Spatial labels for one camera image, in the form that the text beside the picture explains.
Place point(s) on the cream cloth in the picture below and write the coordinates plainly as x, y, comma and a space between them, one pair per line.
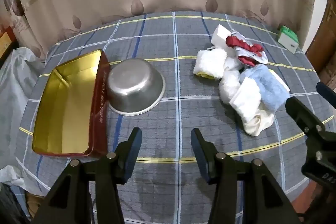
258, 123

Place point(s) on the wooden furniture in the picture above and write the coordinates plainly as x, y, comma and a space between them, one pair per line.
328, 37

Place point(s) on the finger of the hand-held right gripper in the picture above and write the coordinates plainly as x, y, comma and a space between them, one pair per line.
299, 111
326, 92

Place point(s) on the brown cloth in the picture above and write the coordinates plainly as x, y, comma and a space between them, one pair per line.
35, 204

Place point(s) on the grey plaid blanket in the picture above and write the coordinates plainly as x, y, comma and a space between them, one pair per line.
183, 69

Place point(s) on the red and yellow box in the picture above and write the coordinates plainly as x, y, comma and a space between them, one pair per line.
6, 40

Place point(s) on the green and white tissue pack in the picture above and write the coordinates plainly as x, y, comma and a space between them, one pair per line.
287, 39

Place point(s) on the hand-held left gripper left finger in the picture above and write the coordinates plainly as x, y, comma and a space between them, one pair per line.
132, 153

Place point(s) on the small white cloth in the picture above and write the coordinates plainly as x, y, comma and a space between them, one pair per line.
232, 63

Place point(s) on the white fluffy towel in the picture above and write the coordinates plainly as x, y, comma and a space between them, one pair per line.
210, 64

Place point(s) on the white plastic bag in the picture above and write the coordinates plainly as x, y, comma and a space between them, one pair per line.
15, 98

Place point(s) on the red and white cloth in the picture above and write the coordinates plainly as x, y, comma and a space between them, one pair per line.
239, 41

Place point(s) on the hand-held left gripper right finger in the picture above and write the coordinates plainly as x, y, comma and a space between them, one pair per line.
202, 155

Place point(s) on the steel bowl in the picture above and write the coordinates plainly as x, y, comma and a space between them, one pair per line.
131, 85

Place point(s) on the red and gold tin box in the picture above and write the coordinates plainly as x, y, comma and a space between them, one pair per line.
65, 108

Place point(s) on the light blue towel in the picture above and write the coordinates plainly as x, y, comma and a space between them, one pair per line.
267, 87

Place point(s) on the white foam block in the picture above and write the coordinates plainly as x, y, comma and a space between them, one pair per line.
220, 33

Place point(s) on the dark cloth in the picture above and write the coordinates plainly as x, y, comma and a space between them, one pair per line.
10, 205

